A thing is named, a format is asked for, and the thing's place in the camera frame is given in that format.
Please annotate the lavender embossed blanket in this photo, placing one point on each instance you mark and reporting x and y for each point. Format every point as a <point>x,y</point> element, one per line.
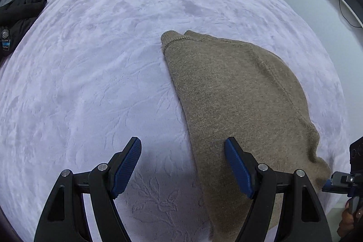
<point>99,60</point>

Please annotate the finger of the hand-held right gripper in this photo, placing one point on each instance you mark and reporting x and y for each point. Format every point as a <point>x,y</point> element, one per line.
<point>339,182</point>

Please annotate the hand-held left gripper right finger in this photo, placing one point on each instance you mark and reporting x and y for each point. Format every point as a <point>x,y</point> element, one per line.
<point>239,168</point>

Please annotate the beige knit sweater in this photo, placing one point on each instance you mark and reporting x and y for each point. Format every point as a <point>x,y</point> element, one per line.
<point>235,94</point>

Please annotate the person's right hand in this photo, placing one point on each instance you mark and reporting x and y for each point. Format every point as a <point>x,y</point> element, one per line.
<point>350,220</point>

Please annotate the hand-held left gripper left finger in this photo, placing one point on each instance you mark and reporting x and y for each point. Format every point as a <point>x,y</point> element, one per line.
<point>127,168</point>

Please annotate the black jacket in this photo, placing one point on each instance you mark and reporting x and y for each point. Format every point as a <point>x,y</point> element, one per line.
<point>17,15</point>

